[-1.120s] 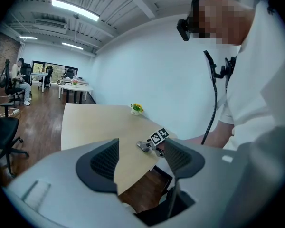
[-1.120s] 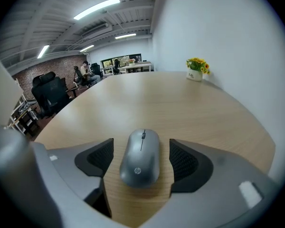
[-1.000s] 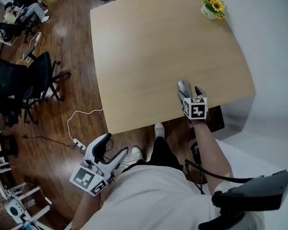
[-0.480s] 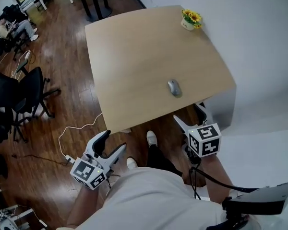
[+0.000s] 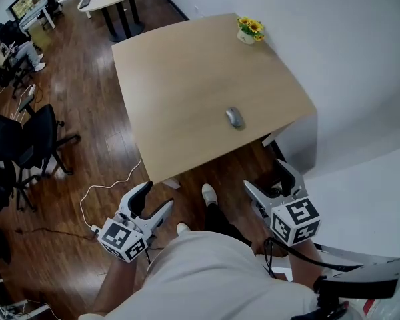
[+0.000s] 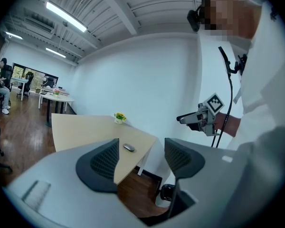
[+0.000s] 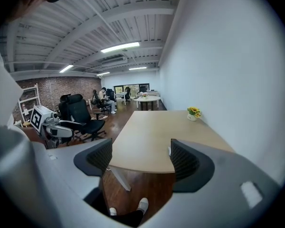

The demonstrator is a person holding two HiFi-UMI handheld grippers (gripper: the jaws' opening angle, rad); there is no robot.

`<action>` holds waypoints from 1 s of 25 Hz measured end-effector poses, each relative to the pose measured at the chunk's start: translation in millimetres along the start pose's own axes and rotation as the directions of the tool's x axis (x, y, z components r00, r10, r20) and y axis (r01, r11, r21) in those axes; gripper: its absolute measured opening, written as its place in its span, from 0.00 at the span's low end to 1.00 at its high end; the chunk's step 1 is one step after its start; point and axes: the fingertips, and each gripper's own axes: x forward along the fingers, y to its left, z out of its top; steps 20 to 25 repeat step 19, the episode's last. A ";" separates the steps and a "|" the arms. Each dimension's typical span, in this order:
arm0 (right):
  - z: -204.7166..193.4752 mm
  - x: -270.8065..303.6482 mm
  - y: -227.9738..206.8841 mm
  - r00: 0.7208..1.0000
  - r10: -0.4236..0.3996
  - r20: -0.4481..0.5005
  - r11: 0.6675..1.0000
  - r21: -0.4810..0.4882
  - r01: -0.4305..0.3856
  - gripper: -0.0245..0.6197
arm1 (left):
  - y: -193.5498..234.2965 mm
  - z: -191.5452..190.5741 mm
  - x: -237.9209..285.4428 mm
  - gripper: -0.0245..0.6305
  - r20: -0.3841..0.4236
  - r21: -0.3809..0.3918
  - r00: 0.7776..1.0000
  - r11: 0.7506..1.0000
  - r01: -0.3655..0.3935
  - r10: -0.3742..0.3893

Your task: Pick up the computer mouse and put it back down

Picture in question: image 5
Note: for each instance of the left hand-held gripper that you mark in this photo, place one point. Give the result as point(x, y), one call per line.
point(121, 238)

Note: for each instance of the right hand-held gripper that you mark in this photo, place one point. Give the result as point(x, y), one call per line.
point(295, 222)

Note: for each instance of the grey computer mouse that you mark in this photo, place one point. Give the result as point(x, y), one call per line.
point(235, 117)

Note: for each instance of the person's left forearm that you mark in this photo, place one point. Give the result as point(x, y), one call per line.
point(115, 285)

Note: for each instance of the person's right forearm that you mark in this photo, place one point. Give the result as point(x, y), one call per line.
point(306, 268)

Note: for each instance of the person's white shoe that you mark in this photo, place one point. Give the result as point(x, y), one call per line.
point(209, 194)
point(183, 228)

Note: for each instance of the white power adapter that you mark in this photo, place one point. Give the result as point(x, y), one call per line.
point(96, 229)

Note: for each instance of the person's black trouser leg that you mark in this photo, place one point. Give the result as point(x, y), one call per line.
point(220, 222)

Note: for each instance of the person's white shirt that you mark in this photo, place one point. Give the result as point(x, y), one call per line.
point(203, 278)

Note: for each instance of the yellow flower pot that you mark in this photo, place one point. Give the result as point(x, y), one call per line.
point(249, 32)

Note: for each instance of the white power strip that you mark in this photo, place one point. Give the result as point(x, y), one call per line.
point(31, 89)

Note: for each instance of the white shelf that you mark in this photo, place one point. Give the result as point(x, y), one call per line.
point(6, 307)

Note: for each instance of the grey laptop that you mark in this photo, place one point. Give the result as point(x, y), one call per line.
point(85, 1)

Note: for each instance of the white desk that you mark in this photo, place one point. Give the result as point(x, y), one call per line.
point(36, 12)

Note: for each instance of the black framed window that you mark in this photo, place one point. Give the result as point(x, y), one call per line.
point(23, 2)

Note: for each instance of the black chest mount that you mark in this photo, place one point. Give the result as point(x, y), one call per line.
point(363, 280)

